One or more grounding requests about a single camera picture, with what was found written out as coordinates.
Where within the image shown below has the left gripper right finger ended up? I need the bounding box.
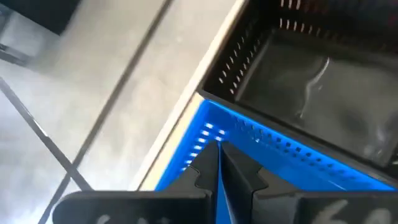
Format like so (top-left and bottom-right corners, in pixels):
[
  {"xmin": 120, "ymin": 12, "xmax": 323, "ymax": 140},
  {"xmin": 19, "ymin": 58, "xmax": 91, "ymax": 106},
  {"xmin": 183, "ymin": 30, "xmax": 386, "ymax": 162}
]
[{"xmin": 220, "ymin": 141, "xmax": 398, "ymax": 224}]

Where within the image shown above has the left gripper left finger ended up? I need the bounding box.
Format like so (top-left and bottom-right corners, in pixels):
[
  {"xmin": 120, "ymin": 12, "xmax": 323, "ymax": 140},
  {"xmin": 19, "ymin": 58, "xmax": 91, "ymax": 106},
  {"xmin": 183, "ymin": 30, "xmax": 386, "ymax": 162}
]
[{"xmin": 52, "ymin": 139, "xmax": 221, "ymax": 224}]

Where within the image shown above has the black plastic basket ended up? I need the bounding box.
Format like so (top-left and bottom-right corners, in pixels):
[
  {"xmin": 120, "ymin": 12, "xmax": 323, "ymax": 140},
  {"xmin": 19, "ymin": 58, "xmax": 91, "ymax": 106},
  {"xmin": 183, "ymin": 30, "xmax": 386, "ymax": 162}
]
[{"xmin": 197, "ymin": 0, "xmax": 398, "ymax": 188}]

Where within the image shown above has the thin black floor bar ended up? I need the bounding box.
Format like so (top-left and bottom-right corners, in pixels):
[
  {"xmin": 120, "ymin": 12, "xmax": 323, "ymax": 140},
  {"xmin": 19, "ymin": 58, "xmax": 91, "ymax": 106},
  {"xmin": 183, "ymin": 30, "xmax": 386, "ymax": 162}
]
[{"xmin": 37, "ymin": 0, "xmax": 174, "ymax": 224}]

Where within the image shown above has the black floor frame bar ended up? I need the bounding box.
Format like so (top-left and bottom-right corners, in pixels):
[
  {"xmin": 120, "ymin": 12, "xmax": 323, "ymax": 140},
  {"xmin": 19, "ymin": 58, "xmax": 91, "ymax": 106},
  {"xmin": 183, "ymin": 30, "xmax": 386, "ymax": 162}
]
[{"xmin": 0, "ymin": 77, "xmax": 94, "ymax": 192}]

